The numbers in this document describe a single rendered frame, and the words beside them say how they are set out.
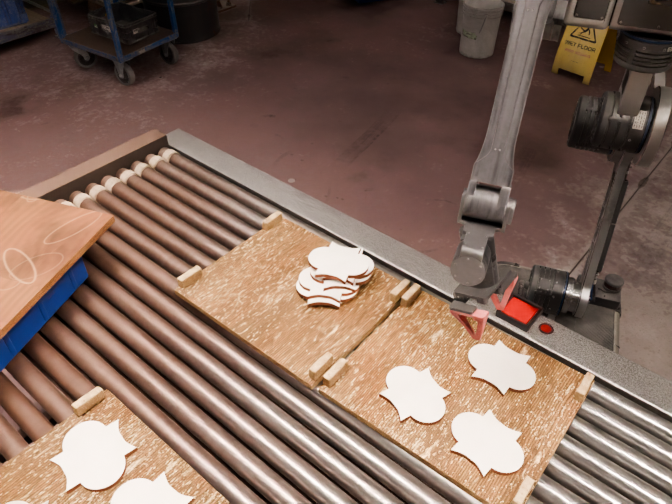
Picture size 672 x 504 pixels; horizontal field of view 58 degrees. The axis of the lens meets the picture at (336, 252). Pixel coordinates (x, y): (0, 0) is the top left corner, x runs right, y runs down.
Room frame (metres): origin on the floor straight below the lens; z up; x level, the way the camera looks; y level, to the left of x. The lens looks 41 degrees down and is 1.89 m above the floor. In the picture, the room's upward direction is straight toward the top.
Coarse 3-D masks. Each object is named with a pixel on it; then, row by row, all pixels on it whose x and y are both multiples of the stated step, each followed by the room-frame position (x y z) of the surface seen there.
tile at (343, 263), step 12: (312, 252) 1.01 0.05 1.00; (324, 252) 1.01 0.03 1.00; (336, 252) 1.01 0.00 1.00; (348, 252) 1.01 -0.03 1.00; (312, 264) 0.97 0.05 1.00; (324, 264) 0.97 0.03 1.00; (336, 264) 0.97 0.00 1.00; (348, 264) 0.97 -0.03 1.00; (360, 264) 0.97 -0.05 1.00; (324, 276) 0.94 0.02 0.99; (336, 276) 0.93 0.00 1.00; (348, 276) 0.94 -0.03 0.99; (360, 276) 0.94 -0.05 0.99
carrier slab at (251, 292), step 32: (288, 224) 1.19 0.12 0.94; (224, 256) 1.07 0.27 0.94; (256, 256) 1.07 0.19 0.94; (288, 256) 1.07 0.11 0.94; (192, 288) 0.96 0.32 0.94; (224, 288) 0.96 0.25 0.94; (256, 288) 0.96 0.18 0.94; (288, 288) 0.96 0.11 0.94; (384, 288) 0.96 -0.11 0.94; (224, 320) 0.86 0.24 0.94; (256, 320) 0.86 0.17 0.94; (288, 320) 0.86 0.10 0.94; (320, 320) 0.86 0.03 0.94; (352, 320) 0.86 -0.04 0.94; (288, 352) 0.78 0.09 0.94; (320, 352) 0.78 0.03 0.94
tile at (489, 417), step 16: (464, 416) 0.62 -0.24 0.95; (480, 416) 0.62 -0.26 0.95; (464, 432) 0.59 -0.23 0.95; (480, 432) 0.59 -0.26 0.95; (496, 432) 0.59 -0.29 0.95; (512, 432) 0.59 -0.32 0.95; (464, 448) 0.56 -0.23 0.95; (480, 448) 0.56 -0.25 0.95; (496, 448) 0.56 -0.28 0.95; (512, 448) 0.56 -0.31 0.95; (480, 464) 0.53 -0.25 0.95; (496, 464) 0.53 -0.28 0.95; (512, 464) 0.53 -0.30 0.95
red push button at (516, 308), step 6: (516, 300) 0.93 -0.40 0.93; (510, 306) 0.91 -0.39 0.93; (516, 306) 0.92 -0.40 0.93; (522, 306) 0.92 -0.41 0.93; (528, 306) 0.92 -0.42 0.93; (504, 312) 0.90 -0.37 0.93; (510, 312) 0.90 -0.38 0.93; (516, 312) 0.90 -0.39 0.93; (522, 312) 0.90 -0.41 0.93; (528, 312) 0.90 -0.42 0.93; (534, 312) 0.90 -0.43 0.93; (516, 318) 0.88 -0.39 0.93; (522, 318) 0.88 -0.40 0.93; (528, 318) 0.88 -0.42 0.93
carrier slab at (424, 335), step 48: (384, 336) 0.82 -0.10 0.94; (432, 336) 0.82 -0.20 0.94; (336, 384) 0.70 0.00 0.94; (384, 384) 0.70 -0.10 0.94; (480, 384) 0.70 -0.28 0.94; (576, 384) 0.70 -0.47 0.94; (384, 432) 0.60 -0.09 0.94; (432, 432) 0.60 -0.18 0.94; (528, 432) 0.60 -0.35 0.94; (480, 480) 0.51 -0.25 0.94
